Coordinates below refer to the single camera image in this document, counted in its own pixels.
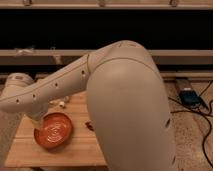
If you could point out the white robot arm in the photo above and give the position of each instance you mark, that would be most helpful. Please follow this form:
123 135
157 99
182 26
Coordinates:
126 101

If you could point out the orange ceramic bowl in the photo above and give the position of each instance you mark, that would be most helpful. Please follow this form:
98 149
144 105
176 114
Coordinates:
56 129

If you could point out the dark red snack packet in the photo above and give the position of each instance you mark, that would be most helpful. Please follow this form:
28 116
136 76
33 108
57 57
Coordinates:
89 125

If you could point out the white plastic bottle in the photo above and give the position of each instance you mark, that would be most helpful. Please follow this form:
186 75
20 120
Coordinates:
60 102

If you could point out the blue power adapter box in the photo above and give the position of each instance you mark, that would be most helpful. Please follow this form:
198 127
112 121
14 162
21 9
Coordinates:
189 97

